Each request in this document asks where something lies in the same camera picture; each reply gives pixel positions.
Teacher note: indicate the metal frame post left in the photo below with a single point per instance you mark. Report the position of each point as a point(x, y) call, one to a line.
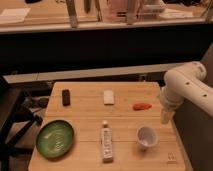
point(72, 13)

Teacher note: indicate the orange carrot toy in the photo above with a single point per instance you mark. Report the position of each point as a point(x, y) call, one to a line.
point(141, 106)

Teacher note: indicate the white ceramic cup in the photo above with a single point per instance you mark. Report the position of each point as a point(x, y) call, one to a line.
point(146, 138)

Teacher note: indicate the black eraser block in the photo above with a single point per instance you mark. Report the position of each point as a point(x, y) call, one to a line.
point(66, 97)

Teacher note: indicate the white rectangular block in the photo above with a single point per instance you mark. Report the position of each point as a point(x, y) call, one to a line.
point(108, 97)

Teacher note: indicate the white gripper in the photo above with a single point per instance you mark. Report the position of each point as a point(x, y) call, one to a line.
point(166, 115)

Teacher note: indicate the black chair left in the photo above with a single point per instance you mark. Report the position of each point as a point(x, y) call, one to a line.
point(12, 111)

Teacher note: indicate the metal frame post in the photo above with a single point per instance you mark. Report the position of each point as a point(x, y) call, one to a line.
point(72, 13)
point(130, 11)

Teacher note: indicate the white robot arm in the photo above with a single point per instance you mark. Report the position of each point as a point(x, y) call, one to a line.
point(185, 82)

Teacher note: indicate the white tube with cap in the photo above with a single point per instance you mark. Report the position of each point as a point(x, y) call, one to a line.
point(106, 141)

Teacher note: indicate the metal frame post right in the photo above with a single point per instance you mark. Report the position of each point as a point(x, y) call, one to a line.
point(130, 11)

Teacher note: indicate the green ceramic plate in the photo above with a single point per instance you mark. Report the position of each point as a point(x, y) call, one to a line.
point(55, 139)

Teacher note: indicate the white paper sheet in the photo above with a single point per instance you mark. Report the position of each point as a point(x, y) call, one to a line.
point(16, 15)

